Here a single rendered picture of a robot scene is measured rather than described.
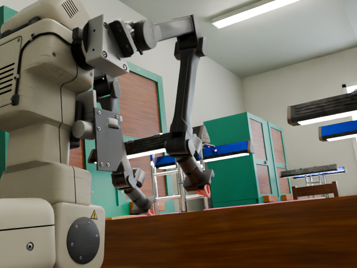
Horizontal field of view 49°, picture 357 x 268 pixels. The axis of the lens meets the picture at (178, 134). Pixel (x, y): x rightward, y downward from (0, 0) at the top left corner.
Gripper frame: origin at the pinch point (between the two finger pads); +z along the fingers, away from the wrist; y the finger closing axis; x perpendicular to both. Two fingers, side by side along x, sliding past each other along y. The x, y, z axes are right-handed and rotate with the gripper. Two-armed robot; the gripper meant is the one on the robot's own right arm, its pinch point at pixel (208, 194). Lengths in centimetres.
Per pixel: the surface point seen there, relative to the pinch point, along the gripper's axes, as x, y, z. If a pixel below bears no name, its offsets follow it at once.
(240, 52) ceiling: -428, 119, 161
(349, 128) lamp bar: -65, -42, 37
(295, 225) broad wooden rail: 18.8, -32.7, -3.6
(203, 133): -30.1, 6.9, -4.4
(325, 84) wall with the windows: -467, 26, 279
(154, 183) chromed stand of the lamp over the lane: -29, 44, 18
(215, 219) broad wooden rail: 16.3, -9.0, -6.0
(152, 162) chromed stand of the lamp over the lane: -37, 44, 11
